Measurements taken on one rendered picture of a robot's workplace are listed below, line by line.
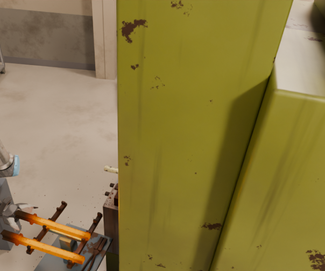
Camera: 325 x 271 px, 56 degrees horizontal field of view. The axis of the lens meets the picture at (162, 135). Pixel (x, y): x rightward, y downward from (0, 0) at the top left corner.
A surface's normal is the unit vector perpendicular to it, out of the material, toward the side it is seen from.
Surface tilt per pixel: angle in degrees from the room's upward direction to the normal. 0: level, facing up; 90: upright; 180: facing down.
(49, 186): 0
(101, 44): 90
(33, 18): 90
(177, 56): 90
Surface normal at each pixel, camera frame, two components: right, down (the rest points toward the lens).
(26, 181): 0.07, -0.80
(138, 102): -0.25, 0.56
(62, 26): -0.04, 0.59
